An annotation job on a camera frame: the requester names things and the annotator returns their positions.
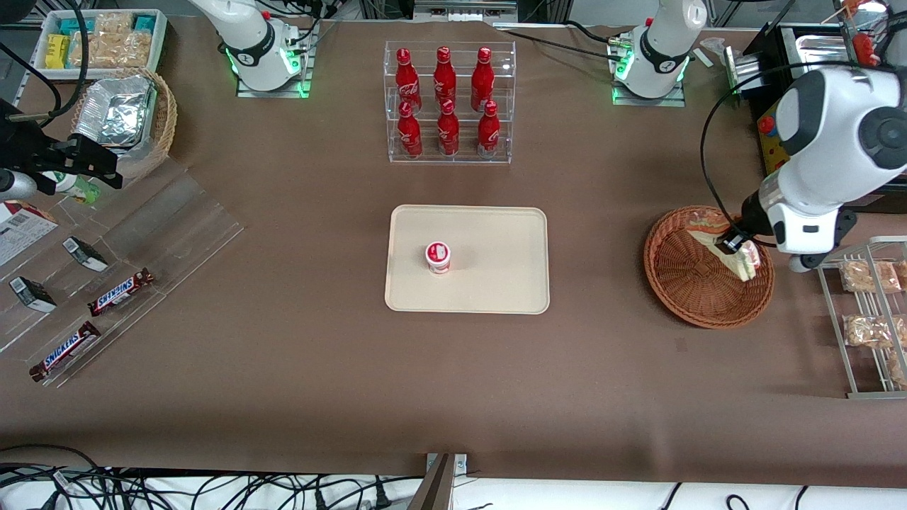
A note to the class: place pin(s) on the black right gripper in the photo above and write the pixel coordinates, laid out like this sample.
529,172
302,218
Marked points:
28,152

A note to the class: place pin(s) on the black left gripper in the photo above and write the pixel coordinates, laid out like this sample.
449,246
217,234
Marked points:
751,221

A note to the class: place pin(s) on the triangle sandwich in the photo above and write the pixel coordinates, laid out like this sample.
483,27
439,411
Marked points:
708,225

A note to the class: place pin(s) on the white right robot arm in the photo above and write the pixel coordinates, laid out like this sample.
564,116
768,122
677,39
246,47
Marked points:
248,35

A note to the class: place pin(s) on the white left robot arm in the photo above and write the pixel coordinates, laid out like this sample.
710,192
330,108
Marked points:
836,120

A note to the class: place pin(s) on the round brown wicker basket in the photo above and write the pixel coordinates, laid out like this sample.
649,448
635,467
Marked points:
680,290

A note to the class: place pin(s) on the tan wicker basket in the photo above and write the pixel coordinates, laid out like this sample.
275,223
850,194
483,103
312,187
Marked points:
166,120

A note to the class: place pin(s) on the beige plastic tray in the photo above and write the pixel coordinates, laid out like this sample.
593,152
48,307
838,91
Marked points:
496,269

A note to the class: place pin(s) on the green white small bottle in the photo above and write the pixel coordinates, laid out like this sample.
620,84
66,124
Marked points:
78,188

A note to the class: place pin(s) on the aluminium foil containers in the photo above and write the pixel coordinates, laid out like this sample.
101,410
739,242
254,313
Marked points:
117,113

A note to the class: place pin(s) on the small black white box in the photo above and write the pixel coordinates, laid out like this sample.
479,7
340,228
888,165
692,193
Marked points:
32,294
85,254

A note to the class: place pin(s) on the clear acrylic stepped display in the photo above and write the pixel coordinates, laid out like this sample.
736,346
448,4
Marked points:
177,227

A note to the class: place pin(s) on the printed white cardboard box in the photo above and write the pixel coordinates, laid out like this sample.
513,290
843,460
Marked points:
21,230

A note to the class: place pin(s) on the red emergency button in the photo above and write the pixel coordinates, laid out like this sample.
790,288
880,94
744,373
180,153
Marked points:
766,125

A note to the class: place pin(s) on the clear bag of snacks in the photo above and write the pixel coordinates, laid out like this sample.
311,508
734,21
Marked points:
113,49

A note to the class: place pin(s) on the snickers chocolate bar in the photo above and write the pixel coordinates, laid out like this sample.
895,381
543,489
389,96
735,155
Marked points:
120,292
64,351

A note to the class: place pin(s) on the yellow snack packet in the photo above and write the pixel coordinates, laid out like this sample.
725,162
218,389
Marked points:
57,51

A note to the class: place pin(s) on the clear bag of pastry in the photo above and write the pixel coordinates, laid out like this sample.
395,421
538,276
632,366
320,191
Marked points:
900,370
868,331
868,276

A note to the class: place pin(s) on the white plastic bin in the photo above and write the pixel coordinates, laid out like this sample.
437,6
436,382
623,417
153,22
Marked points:
159,42

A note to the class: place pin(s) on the teal snack packet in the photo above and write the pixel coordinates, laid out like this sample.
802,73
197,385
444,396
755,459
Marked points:
74,26
144,23

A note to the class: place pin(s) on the silver box with green light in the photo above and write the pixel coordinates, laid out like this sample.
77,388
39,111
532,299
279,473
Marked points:
744,71

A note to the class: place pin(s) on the black food warmer machine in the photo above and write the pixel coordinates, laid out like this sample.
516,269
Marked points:
776,49

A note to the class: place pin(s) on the steel warmer pan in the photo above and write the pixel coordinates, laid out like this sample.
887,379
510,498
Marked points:
822,48

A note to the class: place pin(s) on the red sausage on skewer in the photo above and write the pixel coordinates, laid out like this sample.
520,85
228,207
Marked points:
863,49

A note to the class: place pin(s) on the clear acrylic bottle rack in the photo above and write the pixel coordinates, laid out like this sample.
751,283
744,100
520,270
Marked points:
506,152

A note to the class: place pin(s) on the red cola bottle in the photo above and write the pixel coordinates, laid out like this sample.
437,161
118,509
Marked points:
448,133
444,74
482,78
405,78
488,134
409,134

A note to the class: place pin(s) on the red white yogurt cup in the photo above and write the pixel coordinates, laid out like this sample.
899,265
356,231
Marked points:
438,257

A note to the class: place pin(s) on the brown table cover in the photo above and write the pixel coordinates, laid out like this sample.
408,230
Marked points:
319,389

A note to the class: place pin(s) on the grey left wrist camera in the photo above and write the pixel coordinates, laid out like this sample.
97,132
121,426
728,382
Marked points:
806,263

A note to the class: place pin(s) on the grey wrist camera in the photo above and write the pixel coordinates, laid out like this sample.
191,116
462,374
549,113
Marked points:
806,263
15,185

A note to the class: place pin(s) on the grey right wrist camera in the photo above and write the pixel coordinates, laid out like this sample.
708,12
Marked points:
15,185

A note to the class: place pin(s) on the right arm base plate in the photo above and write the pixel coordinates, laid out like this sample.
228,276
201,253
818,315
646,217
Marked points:
305,71

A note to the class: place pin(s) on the metal table bracket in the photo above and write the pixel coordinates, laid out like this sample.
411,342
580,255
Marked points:
460,464

